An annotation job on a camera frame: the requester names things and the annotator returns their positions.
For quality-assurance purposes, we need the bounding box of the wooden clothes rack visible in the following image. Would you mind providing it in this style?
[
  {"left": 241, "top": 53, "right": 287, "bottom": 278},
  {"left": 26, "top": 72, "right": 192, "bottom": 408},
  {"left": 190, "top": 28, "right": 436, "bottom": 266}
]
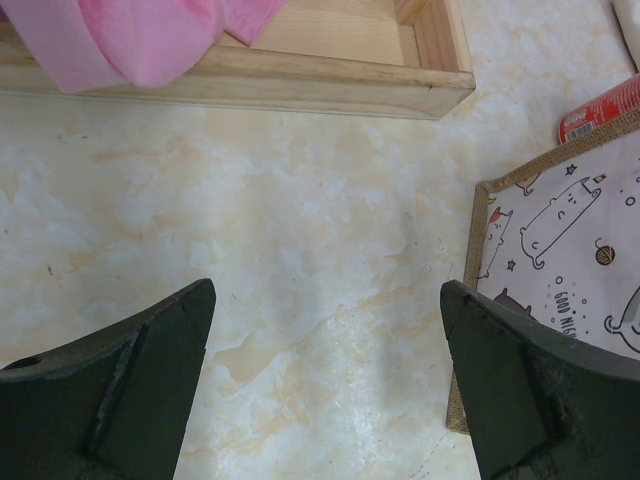
[{"left": 1, "top": 1, "right": 476, "bottom": 119}]

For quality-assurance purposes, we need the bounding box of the red can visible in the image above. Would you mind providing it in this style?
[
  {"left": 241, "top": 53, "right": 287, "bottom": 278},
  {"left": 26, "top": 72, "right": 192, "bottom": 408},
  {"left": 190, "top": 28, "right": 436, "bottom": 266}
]
[{"left": 558, "top": 74, "right": 639, "bottom": 143}]

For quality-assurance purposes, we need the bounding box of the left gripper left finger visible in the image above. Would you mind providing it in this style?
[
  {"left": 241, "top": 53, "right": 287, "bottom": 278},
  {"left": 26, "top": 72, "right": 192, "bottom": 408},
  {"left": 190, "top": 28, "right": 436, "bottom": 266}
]
[{"left": 1, "top": 279, "right": 216, "bottom": 479}]

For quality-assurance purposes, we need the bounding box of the pink shirt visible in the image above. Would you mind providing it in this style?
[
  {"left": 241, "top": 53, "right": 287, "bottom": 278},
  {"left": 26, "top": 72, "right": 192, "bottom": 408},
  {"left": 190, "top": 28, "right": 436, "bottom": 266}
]
[{"left": 1, "top": 0, "right": 284, "bottom": 93}]

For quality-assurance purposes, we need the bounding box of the brown canvas tote bag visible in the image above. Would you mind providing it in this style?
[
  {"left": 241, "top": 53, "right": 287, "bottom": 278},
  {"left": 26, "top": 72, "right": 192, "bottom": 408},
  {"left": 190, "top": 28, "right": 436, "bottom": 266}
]
[{"left": 446, "top": 105, "right": 640, "bottom": 434}]

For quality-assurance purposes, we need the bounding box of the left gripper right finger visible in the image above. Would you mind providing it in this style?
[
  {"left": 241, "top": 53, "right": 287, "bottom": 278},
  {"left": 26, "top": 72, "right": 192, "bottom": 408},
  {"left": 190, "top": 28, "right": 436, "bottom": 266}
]
[{"left": 440, "top": 281, "right": 639, "bottom": 479}]

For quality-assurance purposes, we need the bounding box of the beige cloth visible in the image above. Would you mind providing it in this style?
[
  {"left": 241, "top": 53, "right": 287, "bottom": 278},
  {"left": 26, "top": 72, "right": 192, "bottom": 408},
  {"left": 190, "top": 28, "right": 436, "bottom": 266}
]
[{"left": 612, "top": 0, "right": 640, "bottom": 70}]

